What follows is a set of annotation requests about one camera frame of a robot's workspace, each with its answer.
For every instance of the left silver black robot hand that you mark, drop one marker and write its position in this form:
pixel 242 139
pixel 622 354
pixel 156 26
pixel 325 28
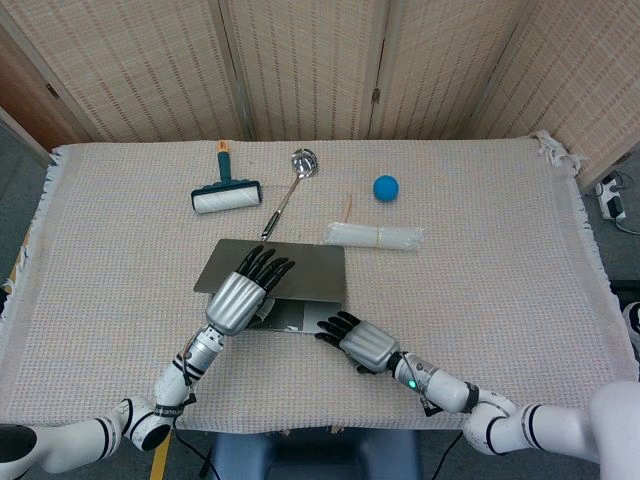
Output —
pixel 245 295

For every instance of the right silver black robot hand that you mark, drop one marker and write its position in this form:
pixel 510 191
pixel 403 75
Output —
pixel 362 342

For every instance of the beige woven tablecloth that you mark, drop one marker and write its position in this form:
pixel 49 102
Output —
pixel 450 300

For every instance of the wooden stick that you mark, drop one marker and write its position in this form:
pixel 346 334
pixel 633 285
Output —
pixel 346 209

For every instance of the white power strip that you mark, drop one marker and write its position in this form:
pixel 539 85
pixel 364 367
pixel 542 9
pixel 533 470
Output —
pixel 611 197

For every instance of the teal lint roller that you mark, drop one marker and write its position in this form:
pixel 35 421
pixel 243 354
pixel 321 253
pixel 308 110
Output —
pixel 226 192

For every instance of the woven folding screen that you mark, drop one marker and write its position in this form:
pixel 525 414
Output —
pixel 320 65

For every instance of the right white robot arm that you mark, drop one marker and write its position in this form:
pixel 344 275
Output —
pixel 510 415

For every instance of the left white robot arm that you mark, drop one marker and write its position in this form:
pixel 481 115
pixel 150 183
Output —
pixel 125 415

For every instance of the bundle of clear straws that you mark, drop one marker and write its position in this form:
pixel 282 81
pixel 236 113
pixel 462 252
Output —
pixel 372 236

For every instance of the blue ball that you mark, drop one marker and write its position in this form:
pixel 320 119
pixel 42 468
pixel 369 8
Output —
pixel 386 188

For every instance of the silver laptop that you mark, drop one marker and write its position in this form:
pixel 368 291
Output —
pixel 300 272

